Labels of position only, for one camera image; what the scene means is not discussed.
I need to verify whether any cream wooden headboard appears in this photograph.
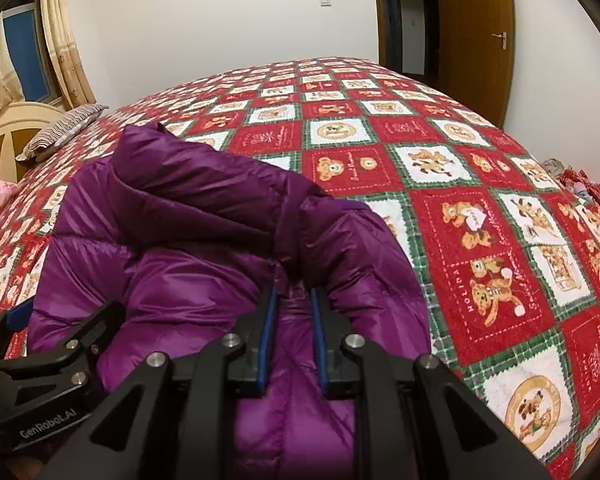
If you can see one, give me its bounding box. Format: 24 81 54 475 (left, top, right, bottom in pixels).
0 102 67 187

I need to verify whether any beige gathered curtain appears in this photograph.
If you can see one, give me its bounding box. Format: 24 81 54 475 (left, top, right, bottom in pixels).
37 0 97 111

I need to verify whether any grey striped pillow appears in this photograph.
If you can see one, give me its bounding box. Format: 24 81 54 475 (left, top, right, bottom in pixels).
16 104 110 162

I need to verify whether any pile of red packages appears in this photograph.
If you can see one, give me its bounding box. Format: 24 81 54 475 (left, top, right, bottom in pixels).
542 157 600 206

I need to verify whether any brown wooden door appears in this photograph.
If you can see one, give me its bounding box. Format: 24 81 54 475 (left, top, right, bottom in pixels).
432 0 517 129

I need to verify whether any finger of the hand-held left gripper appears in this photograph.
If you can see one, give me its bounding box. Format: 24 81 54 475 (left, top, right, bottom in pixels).
0 301 127 377
0 299 37 362

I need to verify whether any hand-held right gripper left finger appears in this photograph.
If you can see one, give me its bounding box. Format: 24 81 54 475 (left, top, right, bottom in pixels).
40 285 281 480

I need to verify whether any red checkered bear blanket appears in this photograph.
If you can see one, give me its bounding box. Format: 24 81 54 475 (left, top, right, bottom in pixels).
0 57 600 480

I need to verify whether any window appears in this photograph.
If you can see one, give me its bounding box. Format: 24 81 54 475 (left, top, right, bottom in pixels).
2 4 54 104

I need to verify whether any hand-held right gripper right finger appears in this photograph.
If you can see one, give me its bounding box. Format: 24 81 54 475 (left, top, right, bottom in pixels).
307 287 551 480

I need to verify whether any purple down jacket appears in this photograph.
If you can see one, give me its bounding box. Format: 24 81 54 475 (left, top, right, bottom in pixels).
27 124 433 480

